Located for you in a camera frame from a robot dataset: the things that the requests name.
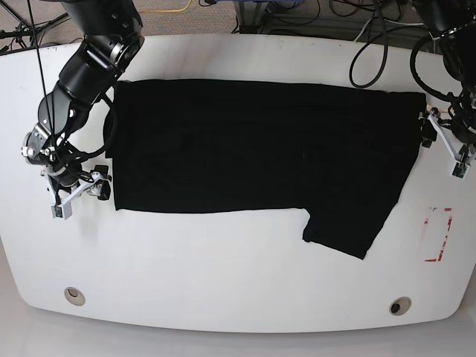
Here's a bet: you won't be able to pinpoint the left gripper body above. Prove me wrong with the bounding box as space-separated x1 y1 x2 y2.
419 106 475 167

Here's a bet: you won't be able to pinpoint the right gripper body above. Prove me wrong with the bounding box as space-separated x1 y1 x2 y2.
43 166 102 205

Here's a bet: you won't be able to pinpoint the black printed T-shirt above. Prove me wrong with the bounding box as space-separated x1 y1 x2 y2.
106 80 427 259

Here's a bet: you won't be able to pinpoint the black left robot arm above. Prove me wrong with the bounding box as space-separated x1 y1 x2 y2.
410 1 475 167

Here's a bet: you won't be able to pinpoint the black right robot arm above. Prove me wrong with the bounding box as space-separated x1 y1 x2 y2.
22 1 144 207

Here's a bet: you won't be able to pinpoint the red tape marking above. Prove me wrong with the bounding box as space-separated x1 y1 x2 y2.
420 208 453 263

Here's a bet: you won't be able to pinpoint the left table grommet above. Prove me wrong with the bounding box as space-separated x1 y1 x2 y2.
64 287 86 306

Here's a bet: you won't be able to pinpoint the table grommet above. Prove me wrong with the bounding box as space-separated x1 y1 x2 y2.
64 287 86 306
389 297 412 316

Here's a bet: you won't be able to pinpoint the right table grommet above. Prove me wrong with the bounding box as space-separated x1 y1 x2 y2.
389 297 412 316

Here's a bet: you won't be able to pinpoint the black tripod legs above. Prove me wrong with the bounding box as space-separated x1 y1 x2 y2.
1 1 69 55

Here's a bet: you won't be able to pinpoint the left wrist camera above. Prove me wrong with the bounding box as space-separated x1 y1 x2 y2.
451 162 470 180

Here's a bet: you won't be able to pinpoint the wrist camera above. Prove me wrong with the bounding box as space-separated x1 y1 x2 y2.
451 162 470 180
51 202 72 219

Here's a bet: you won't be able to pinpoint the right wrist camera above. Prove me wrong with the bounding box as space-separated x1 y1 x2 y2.
51 202 72 219

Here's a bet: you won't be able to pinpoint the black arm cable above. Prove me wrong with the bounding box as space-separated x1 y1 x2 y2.
349 0 391 89

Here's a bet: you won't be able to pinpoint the yellow cable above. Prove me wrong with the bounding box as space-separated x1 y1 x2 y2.
139 0 193 16

